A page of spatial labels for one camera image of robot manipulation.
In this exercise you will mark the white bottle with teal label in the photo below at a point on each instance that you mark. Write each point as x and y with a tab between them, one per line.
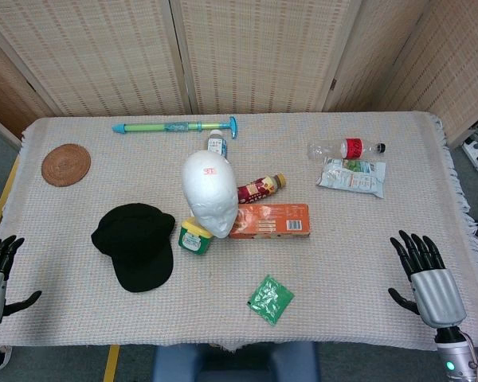
217	145

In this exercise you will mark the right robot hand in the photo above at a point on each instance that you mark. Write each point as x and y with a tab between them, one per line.
434	286

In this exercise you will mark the white foam mannequin head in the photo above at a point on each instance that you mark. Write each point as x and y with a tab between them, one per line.
211	191

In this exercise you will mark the green jar with yellow lid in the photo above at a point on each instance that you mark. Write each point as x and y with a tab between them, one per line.
193	238

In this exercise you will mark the clear bottle with red label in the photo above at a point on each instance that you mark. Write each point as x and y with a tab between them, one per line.
342	149

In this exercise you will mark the round woven rattan coaster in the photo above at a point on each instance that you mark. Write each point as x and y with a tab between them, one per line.
66	164

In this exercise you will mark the orange cardboard box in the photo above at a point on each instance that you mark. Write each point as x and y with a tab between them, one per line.
279	223

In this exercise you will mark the black cap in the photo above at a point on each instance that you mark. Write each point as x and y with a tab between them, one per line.
137	246

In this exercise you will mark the beige woven tablecloth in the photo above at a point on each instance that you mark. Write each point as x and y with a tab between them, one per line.
239	270

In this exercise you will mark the green blue water squirter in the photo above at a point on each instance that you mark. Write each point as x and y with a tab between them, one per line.
171	127

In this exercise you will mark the red brown drink bottle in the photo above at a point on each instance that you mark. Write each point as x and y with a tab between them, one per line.
259	191

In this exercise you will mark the woven folding screen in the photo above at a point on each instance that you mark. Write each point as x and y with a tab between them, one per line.
223	51

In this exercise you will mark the white snack bag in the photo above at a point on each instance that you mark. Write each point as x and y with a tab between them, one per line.
352	177

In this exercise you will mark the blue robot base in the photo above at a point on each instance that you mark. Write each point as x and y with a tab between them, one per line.
235	362

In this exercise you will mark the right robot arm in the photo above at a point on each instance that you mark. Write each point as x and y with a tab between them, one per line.
456	352

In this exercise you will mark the green foil sachet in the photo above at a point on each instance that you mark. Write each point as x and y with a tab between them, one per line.
270	300

